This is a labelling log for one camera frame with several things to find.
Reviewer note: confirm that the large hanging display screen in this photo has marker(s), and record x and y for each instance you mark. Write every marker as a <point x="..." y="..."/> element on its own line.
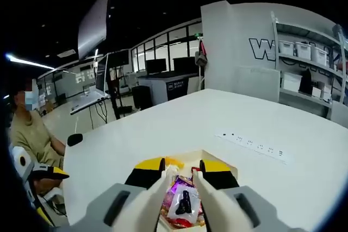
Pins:
<point x="93" y="24"/>

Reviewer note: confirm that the white side desk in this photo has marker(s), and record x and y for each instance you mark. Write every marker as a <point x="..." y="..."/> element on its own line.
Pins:
<point x="87" y="103"/>

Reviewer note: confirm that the black computer monitor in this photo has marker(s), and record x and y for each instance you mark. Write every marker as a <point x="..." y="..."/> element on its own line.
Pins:
<point x="184" y="64"/>
<point x="155" y="66"/>

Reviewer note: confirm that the grey chair backrest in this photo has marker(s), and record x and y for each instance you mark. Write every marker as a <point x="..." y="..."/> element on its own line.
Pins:
<point x="258" y="82"/>
<point x="340" y="112"/>

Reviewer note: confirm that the tall monitor on stand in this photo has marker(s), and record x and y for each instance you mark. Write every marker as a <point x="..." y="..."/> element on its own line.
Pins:
<point x="102" y="75"/>

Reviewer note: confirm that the beige plastic food tongs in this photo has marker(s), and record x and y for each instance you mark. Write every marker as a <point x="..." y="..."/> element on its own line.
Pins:
<point x="146" y="202"/>

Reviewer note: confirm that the dark grey counter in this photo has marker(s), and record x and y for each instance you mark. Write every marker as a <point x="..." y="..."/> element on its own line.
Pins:
<point x="168" y="85"/>

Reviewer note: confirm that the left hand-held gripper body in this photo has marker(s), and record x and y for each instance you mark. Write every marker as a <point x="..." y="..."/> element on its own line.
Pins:
<point x="23" y="162"/>

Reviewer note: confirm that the pile of snack food packets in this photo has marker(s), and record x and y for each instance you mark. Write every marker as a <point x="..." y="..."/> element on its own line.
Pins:
<point x="180" y="185"/>

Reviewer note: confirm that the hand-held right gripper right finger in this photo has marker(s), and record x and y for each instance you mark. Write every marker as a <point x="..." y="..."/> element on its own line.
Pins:
<point x="220" y="177"/>

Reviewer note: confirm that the table socket panel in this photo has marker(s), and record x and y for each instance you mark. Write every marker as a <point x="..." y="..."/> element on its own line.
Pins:
<point x="255" y="145"/>

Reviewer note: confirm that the grey red hanging bag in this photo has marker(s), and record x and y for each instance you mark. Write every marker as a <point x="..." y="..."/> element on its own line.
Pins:
<point x="201" y="56"/>

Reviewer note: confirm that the set of white storage bins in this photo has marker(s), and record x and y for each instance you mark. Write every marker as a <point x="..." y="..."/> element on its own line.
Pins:
<point x="303" y="48"/>

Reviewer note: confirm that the grey metal shelving rack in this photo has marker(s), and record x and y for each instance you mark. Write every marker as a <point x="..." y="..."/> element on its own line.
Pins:
<point x="304" y="58"/>

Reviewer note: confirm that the black bag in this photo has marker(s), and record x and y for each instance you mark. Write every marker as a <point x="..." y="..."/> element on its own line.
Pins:
<point x="305" y="81"/>

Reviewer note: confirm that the black snack food packet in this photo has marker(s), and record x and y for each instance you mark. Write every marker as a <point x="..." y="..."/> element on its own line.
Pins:
<point x="185" y="203"/>

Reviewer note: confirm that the beige hexagonal food container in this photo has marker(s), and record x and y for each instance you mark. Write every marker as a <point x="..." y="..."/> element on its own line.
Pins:
<point x="217" y="158"/>

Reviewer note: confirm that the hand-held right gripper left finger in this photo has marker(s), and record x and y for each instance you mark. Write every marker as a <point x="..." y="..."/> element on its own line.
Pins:
<point x="144" y="175"/>

